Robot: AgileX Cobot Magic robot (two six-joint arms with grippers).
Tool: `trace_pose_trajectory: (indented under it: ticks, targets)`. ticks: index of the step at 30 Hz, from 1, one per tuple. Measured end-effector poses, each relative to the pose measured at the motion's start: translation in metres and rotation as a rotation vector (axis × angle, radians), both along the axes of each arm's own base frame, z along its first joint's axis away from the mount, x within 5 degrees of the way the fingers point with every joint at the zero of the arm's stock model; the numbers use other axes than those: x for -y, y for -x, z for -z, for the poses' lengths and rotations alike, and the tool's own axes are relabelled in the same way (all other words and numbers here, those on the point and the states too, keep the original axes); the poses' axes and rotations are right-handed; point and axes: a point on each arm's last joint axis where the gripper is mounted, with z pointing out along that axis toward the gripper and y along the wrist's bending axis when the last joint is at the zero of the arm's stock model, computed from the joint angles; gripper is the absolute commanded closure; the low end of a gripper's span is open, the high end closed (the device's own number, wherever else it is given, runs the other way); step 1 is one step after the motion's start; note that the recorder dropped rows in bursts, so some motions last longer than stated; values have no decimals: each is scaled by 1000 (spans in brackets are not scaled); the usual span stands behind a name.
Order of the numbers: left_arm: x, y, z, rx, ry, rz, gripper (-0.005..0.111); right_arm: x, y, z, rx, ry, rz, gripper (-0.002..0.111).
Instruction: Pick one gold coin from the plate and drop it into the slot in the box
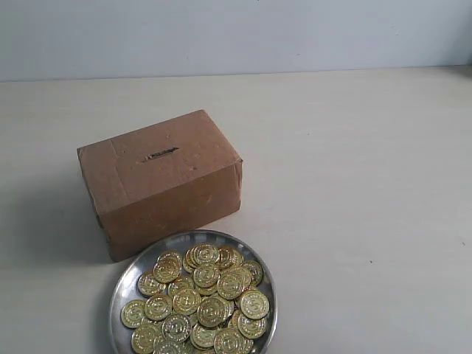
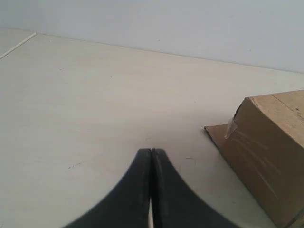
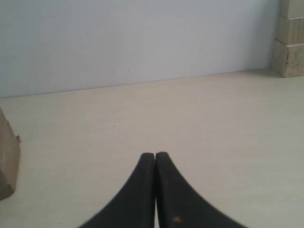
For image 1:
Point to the round steel plate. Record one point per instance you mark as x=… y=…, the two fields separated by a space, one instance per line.
x=126 y=287

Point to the gold coin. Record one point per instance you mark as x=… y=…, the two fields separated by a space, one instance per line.
x=212 y=311
x=254 y=304
x=204 y=253
x=206 y=275
x=132 y=313
x=166 y=270

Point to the gold coin right side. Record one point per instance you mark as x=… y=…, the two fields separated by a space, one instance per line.
x=254 y=304

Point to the gold coin upper left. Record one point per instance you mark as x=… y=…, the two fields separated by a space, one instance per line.
x=166 y=270

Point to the gold coin far left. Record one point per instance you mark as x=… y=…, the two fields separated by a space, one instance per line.
x=132 y=313

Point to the gold coin top centre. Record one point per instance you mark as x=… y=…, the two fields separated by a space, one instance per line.
x=204 y=253

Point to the brown cardboard coin box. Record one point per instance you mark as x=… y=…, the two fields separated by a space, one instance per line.
x=173 y=176

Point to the gold coin lower centre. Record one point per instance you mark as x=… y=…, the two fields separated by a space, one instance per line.
x=212 y=311

